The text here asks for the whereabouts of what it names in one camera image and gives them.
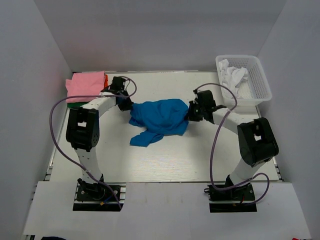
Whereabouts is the blue t-shirt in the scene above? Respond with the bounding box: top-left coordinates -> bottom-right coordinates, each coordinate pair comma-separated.
129,98 -> 189,147

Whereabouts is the white t-shirt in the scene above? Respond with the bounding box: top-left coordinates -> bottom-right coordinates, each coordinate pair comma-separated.
218,59 -> 249,98

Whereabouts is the pink folded t-shirt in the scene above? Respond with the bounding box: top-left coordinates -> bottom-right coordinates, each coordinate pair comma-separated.
65,71 -> 105,104

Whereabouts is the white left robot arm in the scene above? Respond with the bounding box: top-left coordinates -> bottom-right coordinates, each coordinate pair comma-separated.
66,76 -> 133,184

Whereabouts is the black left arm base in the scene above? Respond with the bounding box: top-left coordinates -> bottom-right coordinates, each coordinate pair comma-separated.
72,178 -> 126,212

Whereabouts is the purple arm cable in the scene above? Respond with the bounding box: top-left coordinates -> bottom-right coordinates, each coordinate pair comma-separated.
49,76 -> 138,210
193,83 -> 271,206

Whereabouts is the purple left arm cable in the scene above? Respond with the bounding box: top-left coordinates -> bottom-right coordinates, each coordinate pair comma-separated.
49,76 -> 138,210

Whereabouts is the green folded t-shirt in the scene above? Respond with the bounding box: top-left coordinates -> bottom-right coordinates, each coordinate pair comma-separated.
67,102 -> 87,109

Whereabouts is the white plastic laundry basket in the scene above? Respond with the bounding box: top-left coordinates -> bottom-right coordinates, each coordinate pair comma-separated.
215,55 -> 272,107

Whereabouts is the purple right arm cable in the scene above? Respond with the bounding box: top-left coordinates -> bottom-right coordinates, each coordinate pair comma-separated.
193,83 -> 271,206

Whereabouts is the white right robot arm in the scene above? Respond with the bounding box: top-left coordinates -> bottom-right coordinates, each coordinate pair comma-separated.
185,89 -> 279,191

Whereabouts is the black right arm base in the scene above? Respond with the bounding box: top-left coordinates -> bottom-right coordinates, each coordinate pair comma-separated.
203,183 -> 257,213

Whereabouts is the orange folded t-shirt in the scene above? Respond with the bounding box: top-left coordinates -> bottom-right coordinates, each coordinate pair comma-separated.
103,74 -> 109,88

